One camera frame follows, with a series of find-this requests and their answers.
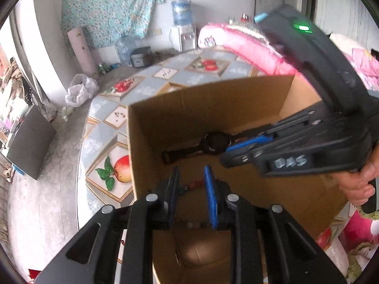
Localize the pink rolled mat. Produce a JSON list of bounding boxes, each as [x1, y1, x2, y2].
[[67, 26, 100, 79]]

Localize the grey rice cooker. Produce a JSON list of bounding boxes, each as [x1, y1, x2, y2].
[[130, 47, 153, 68]]

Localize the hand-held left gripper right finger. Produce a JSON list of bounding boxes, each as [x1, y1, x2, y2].
[[204, 165, 347, 284]]

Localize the white plastic bag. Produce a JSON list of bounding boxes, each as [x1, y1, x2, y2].
[[65, 74, 100, 108]]

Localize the teal floral wall cloth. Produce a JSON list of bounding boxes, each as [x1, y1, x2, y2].
[[61, 0, 165, 49]]

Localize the person's right hand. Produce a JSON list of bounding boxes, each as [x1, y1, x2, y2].
[[338, 143, 379, 207]]

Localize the pink floral blanket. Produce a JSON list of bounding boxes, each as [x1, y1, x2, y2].
[[197, 22, 379, 92]]

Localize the black wrist watch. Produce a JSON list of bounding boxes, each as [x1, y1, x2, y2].
[[161, 130, 267, 165]]

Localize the dark grey cabinet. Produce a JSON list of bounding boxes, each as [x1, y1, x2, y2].
[[6, 105, 57, 181]]

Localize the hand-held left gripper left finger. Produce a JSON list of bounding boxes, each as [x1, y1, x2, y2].
[[35, 166, 181, 284]]

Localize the white water dispenser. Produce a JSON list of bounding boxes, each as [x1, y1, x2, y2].
[[170, 25, 198, 53]]

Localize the clear plastic bottle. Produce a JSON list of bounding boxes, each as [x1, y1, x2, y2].
[[117, 37, 134, 66]]

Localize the brown cardboard box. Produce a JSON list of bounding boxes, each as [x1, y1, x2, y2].
[[127, 75, 350, 284]]

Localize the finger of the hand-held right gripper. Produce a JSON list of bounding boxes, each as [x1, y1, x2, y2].
[[226, 106, 327, 154], [220, 129, 327, 169]]

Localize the clothes rack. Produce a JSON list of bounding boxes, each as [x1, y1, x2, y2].
[[0, 58, 32, 142]]

